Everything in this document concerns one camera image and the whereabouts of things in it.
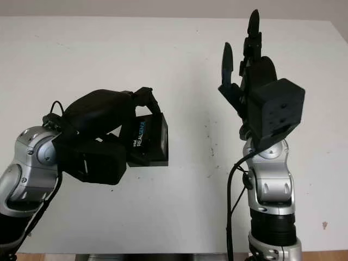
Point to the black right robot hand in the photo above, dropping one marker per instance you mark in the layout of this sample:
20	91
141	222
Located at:
263	73

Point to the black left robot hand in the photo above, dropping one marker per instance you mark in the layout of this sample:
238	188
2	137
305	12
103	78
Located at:
100	111

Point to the black RealSense box lid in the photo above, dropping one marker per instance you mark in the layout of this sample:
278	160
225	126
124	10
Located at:
155	136

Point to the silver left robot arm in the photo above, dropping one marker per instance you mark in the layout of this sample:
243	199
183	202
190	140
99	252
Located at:
24	168

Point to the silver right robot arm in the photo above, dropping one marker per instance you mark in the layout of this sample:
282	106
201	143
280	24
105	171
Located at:
274	185

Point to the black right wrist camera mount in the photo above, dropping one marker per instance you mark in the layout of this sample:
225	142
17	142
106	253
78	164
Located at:
282	108

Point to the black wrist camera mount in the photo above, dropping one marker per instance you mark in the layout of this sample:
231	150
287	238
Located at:
282	108
95	163

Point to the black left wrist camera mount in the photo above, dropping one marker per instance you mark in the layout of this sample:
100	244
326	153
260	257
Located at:
95	163

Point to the black camera box base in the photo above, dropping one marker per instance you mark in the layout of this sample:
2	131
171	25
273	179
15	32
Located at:
157	162

